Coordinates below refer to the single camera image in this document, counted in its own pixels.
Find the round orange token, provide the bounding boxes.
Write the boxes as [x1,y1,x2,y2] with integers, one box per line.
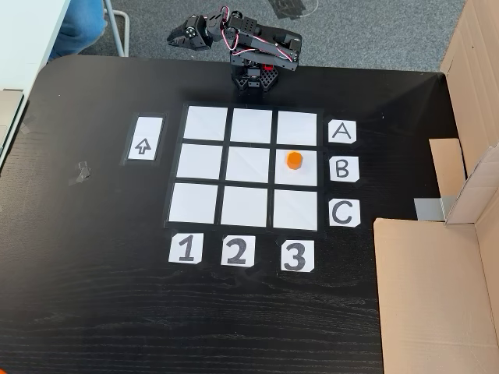
[285,151,304,171]

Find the paper sheet letter A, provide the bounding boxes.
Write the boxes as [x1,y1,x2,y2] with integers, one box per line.
[327,119,358,144]

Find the person's leg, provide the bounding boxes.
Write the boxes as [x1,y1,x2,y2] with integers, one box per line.
[48,0,109,62]

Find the white metal tube frame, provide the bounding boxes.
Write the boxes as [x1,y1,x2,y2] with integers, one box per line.
[101,0,130,58]

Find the paper sheet number 2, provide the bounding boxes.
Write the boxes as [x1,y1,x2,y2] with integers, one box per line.
[220,235,257,268]

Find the brown cardboard screen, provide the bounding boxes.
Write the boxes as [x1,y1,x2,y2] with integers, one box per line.
[428,0,499,226]
[373,217,499,374]

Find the paper sheet letter C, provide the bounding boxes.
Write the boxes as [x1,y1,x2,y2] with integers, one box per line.
[328,198,361,228]

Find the paper sheet letter B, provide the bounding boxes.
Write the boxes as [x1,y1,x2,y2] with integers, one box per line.
[329,156,361,182]

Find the paper sheet number 3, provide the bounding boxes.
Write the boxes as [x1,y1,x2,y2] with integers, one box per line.
[280,239,316,273]

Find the clear tape scraps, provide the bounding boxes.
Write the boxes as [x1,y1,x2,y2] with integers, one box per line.
[68,161,94,187]

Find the white arrow paper sheet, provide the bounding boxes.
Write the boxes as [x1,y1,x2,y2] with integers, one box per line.
[126,115,164,161]

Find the white nine-square paper grid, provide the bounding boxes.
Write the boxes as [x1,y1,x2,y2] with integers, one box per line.
[163,101,325,234]

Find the paper sheet number 1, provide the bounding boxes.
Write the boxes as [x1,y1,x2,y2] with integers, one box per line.
[168,232,204,265]

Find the white side table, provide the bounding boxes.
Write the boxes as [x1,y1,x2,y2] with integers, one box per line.
[0,0,72,172]

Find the small clear tape piece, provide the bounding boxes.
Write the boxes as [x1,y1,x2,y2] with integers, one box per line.
[19,115,38,136]

